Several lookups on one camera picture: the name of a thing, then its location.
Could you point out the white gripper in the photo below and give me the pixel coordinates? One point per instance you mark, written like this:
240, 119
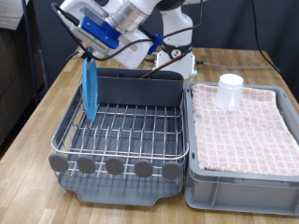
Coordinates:
130, 54

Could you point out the teal plastic plate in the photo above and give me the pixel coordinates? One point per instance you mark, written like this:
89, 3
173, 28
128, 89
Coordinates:
90, 93

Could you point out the brown wooden spoon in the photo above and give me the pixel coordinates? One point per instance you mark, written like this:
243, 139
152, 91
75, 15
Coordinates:
165, 66

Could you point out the black metal pole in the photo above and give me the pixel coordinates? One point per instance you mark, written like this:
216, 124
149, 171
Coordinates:
30, 46

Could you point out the dark grey cutlery holder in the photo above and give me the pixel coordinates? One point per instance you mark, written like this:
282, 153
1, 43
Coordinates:
140, 90

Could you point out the brown cabinet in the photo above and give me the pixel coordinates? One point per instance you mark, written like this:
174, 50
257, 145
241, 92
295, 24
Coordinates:
12, 77

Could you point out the grey plastic drain tray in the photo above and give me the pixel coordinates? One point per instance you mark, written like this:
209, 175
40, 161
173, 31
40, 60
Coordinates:
124, 193

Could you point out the white plastic cup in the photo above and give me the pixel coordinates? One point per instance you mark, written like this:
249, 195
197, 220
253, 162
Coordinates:
229, 93

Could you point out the dark backdrop curtain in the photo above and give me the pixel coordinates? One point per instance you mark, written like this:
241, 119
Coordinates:
236, 21

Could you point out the pink checkered cloth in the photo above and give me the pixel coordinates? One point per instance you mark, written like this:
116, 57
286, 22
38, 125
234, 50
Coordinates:
243, 140

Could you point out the grey plastic crate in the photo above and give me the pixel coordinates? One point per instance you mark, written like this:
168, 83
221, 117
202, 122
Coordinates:
243, 193

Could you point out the wrist camera on blue mount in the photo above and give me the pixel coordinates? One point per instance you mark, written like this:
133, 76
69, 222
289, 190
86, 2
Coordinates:
96, 26

